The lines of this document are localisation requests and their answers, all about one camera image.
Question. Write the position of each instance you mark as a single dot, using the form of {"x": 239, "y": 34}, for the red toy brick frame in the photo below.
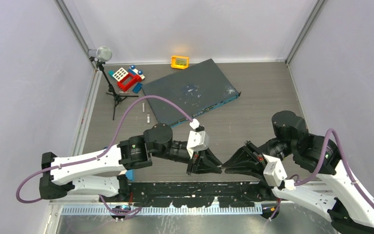
{"x": 127, "y": 81}

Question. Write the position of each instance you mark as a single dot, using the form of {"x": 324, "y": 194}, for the blue white wedge block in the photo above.
{"x": 129, "y": 174}

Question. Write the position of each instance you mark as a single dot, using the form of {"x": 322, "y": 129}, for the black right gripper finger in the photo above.
{"x": 245, "y": 171}
{"x": 241, "y": 157}

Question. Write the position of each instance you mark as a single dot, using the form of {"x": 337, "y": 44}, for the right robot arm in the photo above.
{"x": 309, "y": 170}

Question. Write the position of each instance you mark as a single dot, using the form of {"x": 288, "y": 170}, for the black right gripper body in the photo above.
{"x": 258, "y": 155}

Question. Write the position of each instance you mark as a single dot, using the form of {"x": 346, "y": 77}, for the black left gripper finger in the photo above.
{"x": 209, "y": 159}
{"x": 209, "y": 169}

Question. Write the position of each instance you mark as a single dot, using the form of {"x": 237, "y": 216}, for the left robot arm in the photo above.
{"x": 103, "y": 172}

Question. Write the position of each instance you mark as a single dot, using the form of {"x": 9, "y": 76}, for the blue white toy brick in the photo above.
{"x": 133, "y": 70}

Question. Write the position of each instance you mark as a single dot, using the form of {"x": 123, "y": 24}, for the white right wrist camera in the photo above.
{"x": 274, "y": 172}

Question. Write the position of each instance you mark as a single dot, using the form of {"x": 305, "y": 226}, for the dark grey network switch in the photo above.
{"x": 196, "y": 90}

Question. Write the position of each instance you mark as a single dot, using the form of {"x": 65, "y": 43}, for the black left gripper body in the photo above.
{"x": 195, "y": 161}

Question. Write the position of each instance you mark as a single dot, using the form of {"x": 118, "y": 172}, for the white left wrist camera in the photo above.
{"x": 197, "y": 141}

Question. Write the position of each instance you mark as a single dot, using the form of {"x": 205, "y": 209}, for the small blue toy brick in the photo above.
{"x": 137, "y": 88}

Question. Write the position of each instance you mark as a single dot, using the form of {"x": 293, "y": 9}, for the white window toy brick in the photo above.
{"x": 120, "y": 74}

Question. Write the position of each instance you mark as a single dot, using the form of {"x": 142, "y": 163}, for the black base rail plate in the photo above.
{"x": 196, "y": 194}

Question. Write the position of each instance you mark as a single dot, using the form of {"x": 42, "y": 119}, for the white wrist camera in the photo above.
{"x": 197, "y": 141}
{"x": 274, "y": 172}

